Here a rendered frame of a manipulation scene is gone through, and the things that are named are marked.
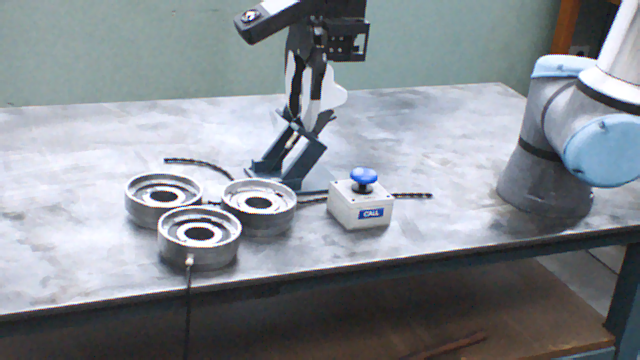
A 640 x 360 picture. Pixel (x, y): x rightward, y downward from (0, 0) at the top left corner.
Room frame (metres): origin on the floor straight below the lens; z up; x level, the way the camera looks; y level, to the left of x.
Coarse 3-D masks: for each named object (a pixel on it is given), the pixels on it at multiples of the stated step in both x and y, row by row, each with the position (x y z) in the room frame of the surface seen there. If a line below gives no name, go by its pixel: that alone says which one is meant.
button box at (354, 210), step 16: (336, 192) 1.21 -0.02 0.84; (352, 192) 1.20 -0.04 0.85; (368, 192) 1.20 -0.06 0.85; (384, 192) 1.21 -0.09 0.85; (336, 208) 1.20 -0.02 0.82; (352, 208) 1.17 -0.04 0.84; (368, 208) 1.18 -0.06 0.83; (384, 208) 1.19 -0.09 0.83; (352, 224) 1.17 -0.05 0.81; (368, 224) 1.18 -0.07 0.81; (384, 224) 1.19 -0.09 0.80
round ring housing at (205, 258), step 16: (192, 208) 1.10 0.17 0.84; (208, 208) 1.10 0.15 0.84; (160, 224) 1.04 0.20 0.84; (192, 224) 1.08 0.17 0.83; (208, 224) 1.08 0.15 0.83; (224, 224) 1.09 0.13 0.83; (160, 240) 1.03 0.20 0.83; (176, 240) 1.01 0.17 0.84; (192, 240) 1.03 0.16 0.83; (208, 240) 1.07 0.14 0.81; (176, 256) 1.01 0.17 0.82; (192, 256) 1.00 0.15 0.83; (208, 256) 1.01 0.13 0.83; (224, 256) 1.02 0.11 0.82
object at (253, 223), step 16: (224, 192) 1.16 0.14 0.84; (240, 192) 1.19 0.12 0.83; (272, 192) 1.20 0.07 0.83; (288, 192) 1.19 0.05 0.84; (224, 208) 1.13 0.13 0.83; (240, 208) 1.12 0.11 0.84; (256, 208) 1.18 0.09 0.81; (272, 208) 1.15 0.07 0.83; (288, 208) 1.13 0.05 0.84; (240, 224) 1.11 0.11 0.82; (256, 224) 1.11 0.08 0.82; (272, 224) 1.12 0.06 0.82; (288, 224) 1.14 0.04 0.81
